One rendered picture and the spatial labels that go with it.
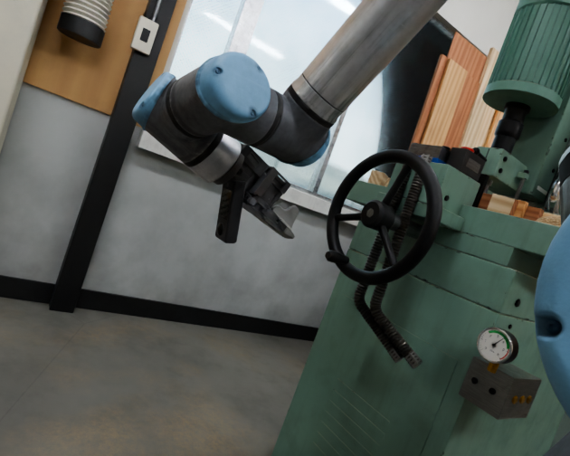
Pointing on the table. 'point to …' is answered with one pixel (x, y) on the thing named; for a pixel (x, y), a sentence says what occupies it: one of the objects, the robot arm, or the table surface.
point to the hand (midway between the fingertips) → (286, 236)
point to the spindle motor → (538, 55)
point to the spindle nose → (510, 126)
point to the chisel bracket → (501, 168)
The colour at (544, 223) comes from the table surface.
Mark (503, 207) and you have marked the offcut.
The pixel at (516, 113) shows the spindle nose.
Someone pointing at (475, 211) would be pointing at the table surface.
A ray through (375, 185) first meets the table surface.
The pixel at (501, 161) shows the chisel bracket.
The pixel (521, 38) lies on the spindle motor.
